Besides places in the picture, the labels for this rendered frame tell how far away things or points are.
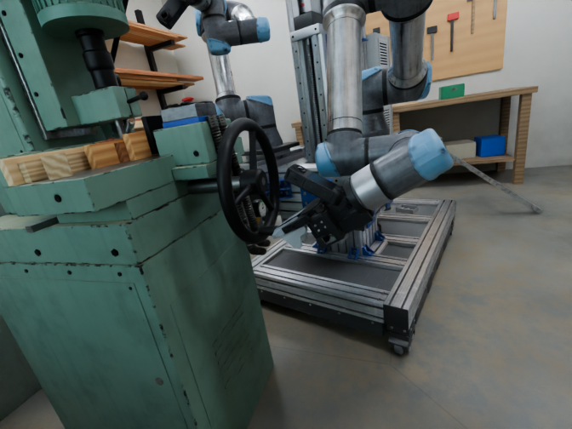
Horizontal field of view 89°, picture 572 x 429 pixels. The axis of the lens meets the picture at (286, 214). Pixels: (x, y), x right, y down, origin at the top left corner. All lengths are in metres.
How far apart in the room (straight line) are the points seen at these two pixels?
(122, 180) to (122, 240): 0.12
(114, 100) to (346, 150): 0.55
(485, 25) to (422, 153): 3.49
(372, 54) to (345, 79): 0.91
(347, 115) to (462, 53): 3.31
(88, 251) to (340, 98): 0.61
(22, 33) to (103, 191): 0.47
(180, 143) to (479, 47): 3.52
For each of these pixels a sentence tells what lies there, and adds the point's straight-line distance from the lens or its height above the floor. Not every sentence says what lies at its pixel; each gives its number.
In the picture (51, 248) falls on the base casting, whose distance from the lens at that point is 0.83.
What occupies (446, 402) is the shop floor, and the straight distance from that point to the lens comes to 1.23.
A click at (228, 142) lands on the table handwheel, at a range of 0.59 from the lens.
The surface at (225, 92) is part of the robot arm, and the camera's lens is 1.41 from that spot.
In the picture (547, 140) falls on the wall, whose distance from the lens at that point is 4.17.
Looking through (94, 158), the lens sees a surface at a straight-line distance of 0.76.
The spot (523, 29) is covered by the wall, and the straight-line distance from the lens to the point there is 4.04.
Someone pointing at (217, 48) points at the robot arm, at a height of 1.19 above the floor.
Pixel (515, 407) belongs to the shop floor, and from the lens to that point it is 1.28.
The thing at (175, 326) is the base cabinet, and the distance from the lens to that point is 0.76.
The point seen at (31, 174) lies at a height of 0.91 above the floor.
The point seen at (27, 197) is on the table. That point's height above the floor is 0.88.
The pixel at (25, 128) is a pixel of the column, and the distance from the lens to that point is 0.97.
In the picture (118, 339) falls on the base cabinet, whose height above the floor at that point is 0.51.
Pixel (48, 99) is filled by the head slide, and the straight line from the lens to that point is 0.93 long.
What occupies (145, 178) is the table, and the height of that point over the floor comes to 0.87.
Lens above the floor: 0.94
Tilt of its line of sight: 18 degrees down
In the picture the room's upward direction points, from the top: 9 degrees counter-clockwise
